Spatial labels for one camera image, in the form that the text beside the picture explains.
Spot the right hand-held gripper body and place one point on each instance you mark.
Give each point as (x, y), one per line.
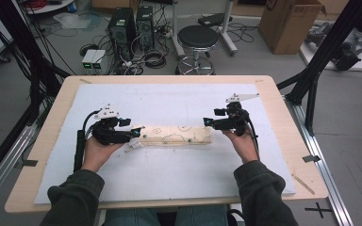
(235, 121)

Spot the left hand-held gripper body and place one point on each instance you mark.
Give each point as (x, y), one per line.
(106, 133)

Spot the cream cloth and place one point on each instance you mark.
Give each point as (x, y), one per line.
(176, 136)

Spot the person's left hand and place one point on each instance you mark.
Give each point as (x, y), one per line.
(97, 155)

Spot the person's right hand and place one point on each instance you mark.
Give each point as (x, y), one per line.
(248, 147)

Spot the white foam mat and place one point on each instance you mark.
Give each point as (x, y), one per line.
(176, 175)

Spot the white power supply box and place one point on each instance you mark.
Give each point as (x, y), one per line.
(88, 58)
(100, 58)

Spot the black round stool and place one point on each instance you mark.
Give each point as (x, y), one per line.
(198, 36)

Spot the black tape piece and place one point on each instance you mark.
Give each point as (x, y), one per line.
(311, 158)
(28, 163)

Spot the white metal stand leg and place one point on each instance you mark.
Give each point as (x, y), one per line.
(227, 28)
(176, 31)

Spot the person's left leg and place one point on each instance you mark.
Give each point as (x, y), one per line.
(127, 219)

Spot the person's leg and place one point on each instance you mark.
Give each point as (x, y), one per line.
(201, 216)
(127, 219)

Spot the white plastic part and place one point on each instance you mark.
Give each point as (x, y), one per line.
(234, 207)

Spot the black computer tower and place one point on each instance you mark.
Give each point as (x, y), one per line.
(145, 28)
(121, 31)

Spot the black flat case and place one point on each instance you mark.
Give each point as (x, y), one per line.
(213, 19)

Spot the person's right leg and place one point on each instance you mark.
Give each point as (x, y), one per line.
(201, 216)

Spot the brown cardboard box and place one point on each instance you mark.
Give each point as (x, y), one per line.
(289, 28)

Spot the clear plastic sheet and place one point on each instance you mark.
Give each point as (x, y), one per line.
(70, 21)

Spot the grey device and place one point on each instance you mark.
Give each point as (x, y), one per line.
(317, 34)

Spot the black device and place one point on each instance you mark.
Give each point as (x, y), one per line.
(347, 58)

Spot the white round table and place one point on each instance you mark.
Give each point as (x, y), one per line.
(53, 8)

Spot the aluminium rail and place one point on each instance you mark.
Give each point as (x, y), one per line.
(9, 160)
(323, 175)

